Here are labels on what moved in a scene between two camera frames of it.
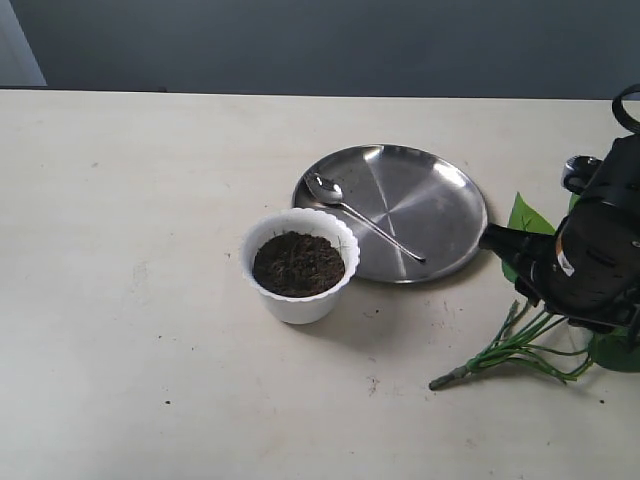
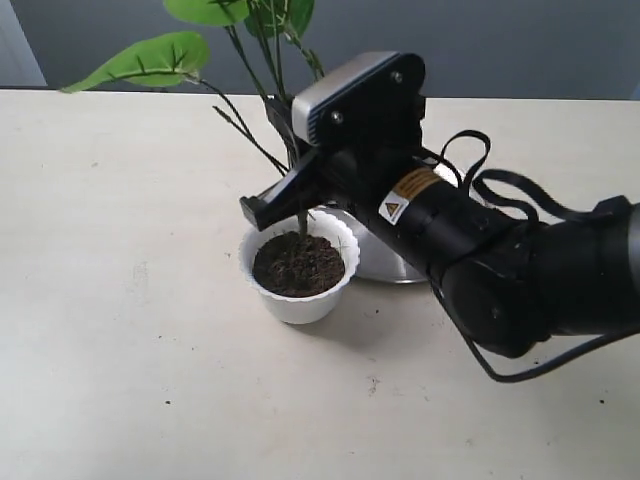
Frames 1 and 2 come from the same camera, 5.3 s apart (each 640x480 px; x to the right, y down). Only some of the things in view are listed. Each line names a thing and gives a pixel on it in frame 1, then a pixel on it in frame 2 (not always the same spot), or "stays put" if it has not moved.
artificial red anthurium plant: (540, 340) -> (254, 65)
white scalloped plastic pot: (302, 310) stays put
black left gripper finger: (530, 256) -> (294, 192)
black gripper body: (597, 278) -> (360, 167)
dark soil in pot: (297, 264) stays put
